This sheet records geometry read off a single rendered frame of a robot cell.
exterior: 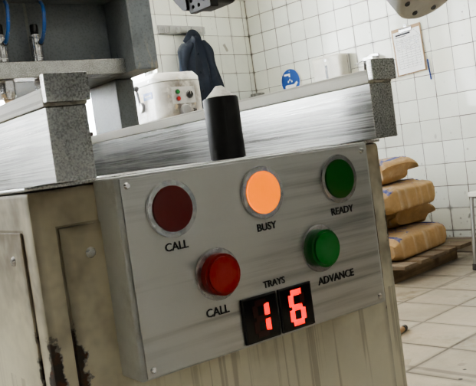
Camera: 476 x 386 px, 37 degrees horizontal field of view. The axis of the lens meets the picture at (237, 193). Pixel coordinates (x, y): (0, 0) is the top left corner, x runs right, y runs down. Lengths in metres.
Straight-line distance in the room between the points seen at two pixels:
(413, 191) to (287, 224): 3.83
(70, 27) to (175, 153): 0.55
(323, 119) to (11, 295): 0.32
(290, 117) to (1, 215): 0.30
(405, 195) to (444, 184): 0.73
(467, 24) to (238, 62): 1.94
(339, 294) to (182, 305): 0.15
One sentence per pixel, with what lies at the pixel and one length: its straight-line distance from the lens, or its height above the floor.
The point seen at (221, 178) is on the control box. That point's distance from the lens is 0.52.
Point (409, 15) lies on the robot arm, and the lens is 0.59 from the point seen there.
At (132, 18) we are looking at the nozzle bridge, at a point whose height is 1.11.
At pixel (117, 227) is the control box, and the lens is 0.48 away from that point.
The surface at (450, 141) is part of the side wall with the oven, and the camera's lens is 4.94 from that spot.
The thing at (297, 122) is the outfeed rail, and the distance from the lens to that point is 0.70.
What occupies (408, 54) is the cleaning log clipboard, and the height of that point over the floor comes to 1.36.
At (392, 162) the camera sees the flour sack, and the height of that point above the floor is 0.67.
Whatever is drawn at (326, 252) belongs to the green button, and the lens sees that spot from 0.57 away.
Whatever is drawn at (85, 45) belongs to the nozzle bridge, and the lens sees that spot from 1.39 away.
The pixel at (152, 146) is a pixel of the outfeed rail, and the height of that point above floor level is 0.87.
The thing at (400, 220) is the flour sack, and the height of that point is 0.31.
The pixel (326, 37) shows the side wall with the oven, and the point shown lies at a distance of 5.51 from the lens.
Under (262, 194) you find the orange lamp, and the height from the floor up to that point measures 0.81.
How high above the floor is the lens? 0.84
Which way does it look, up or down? 3 degrees down
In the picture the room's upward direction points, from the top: 8 degrees counter-clockwise
